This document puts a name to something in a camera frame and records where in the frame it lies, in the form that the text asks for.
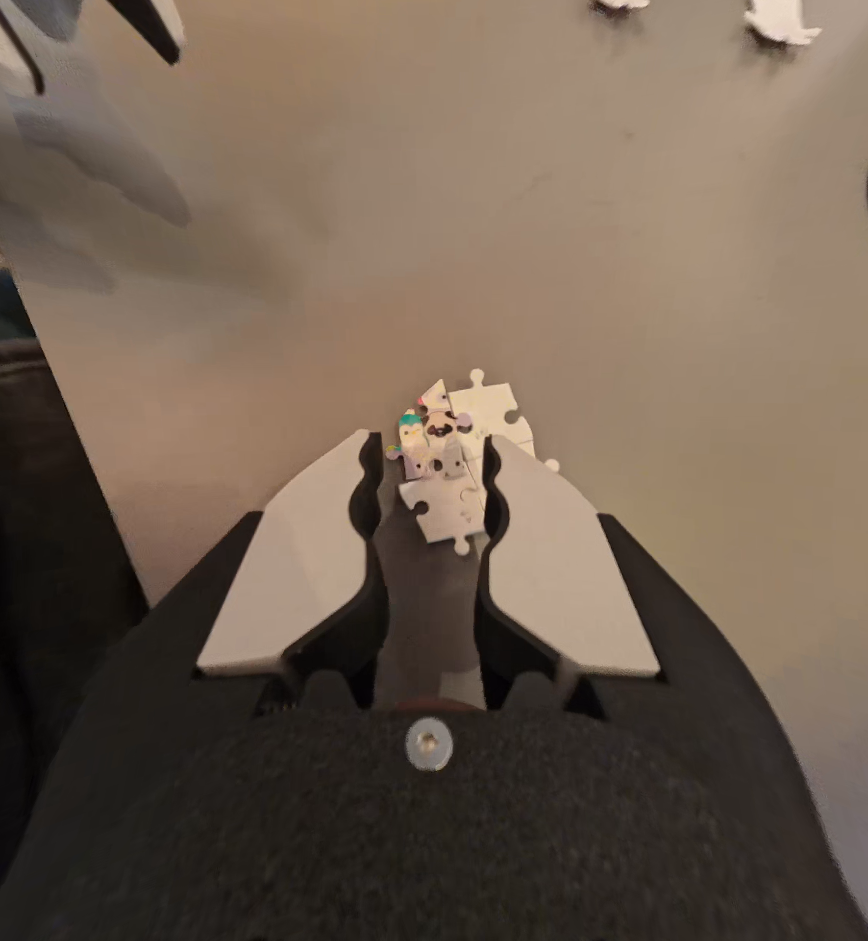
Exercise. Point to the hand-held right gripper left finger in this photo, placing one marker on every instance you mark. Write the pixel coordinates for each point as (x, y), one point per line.
(294, 581)

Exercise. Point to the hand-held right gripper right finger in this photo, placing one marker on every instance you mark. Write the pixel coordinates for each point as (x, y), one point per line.
(559, 581)

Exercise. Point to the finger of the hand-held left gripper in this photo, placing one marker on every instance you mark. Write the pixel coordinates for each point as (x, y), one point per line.
(156, 29)

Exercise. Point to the colourful puzzle piece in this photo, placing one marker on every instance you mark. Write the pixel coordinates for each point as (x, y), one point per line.
(434, 434)

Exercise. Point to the small white puzzle piece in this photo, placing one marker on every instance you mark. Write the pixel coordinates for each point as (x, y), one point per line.
(621, 4)

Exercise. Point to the joined white puzzle piece pair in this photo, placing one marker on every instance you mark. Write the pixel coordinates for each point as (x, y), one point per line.
(779, 18)

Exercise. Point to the person's dark clothing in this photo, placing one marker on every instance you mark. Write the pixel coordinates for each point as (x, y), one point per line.
(29, 514)

